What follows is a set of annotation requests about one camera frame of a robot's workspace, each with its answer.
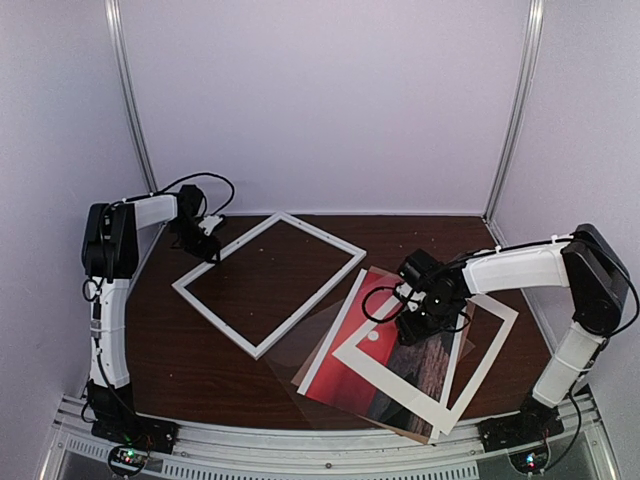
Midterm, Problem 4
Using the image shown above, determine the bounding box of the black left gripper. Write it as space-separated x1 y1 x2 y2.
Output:
170 219 222 263

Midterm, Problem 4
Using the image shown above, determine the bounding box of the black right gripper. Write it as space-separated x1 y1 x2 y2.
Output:
396 293 459 347

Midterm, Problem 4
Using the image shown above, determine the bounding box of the white picture frame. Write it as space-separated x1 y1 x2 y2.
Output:
172 211 367 360

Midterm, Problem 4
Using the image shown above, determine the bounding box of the clear acrylic sheet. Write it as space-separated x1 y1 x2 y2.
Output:
261 292 374 430

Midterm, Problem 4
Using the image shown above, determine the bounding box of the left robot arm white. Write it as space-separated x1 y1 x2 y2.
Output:
81 185 222 390

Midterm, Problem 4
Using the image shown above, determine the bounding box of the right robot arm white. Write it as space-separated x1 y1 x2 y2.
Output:
396 223 639 442

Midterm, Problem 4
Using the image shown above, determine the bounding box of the red and dark photo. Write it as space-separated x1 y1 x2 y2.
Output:
297 269 469 437

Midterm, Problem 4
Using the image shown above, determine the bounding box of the white mat board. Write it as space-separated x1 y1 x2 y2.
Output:
331 293 519 436

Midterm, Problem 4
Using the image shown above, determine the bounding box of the brown backing board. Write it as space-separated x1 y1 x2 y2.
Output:
291 267 474 444

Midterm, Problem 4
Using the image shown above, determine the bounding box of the right controller board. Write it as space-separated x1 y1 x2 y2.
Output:
509 445 550 475

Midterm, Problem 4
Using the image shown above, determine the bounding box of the controller board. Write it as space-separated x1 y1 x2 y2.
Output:
107 445 150 477
509 445 550 475

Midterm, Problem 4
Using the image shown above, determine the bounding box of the left controller board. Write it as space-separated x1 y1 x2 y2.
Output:
107 445 150 477

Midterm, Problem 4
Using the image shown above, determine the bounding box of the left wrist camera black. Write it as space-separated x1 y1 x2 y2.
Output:
178 184 206 217

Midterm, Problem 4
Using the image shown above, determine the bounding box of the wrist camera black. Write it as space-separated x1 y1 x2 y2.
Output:
397 249 443 287
178 184 206 217

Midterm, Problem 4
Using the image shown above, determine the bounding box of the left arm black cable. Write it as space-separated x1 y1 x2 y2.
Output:
149 172 236 221

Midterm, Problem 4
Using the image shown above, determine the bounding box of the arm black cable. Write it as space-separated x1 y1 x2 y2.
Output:
362 284 416 325
149 172 236 221

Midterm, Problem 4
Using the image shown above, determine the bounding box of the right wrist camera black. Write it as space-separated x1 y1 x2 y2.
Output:
397 249 443 287

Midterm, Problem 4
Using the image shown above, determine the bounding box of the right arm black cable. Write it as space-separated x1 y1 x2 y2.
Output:
362 284 416 325

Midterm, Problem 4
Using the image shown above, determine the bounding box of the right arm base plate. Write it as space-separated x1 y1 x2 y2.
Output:
478 394 565 452

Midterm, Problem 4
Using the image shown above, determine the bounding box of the aluminium corner post left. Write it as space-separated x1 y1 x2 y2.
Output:
104 0 158 192

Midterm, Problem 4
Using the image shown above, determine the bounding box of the aluminium corner post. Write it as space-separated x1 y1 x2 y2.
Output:
104 0 158 192
483 0 546 224

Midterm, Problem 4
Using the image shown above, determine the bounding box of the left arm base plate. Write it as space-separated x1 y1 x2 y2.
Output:
87 380 178 454

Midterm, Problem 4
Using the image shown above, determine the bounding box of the aluminium front rail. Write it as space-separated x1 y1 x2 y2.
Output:
34 393 621 479

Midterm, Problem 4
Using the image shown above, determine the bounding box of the aluminium corner post right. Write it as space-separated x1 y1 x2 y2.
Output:
483 0 546 224

